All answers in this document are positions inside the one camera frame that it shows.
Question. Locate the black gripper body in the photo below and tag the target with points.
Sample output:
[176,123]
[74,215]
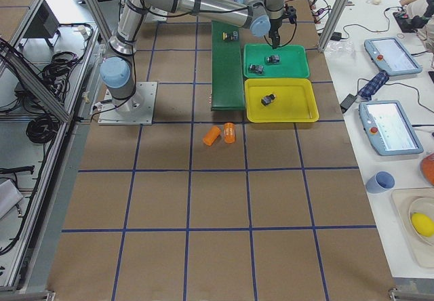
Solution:
[274,26]

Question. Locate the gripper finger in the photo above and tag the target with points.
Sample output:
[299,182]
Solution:
[275,37]

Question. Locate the green push button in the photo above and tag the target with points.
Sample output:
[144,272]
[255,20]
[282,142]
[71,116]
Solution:
[272,59]
[257,69]

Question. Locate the yellow mushroom push button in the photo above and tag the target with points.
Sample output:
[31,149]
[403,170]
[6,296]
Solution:
[268,99]

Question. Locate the orange cylinder with label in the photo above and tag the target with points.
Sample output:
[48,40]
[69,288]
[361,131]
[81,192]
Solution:
[229,133]

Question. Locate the plain orange cylinder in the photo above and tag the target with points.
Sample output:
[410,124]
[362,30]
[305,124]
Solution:
[211,135]

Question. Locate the green plastic tray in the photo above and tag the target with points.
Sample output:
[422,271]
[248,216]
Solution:
[261,60]

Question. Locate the green conveyor belt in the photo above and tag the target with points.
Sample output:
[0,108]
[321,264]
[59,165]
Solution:
[227,92]

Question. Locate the yellow plastic tray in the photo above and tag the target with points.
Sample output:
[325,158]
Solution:
[295,100]

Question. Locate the black power adapter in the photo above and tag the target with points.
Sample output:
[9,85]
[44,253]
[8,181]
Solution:
[347,103]

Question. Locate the upper teach pendant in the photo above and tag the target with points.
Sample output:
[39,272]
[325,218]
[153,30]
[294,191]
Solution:
[391,56]

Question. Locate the teach pendant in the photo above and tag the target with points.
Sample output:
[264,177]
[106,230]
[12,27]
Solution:
[388,128]
[391,56]

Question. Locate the blue plaid folded umbrella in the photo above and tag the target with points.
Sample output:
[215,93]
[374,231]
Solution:
[373,85]

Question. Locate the lower teach pendant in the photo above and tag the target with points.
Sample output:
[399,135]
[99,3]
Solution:
[388,128]

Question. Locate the blue plastic cup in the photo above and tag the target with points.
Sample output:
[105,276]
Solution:
[380,182]

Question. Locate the beige tray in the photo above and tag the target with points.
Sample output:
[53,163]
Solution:
[408,202]

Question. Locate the yellow lemon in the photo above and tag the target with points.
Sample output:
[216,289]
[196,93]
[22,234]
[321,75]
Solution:
[422,224]

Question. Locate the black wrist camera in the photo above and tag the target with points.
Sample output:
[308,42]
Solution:
[290,14]

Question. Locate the aluminium frame post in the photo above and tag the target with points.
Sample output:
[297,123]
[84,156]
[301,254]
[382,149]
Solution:
[330,26]

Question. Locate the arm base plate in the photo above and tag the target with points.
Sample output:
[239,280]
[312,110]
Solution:
[138,110]

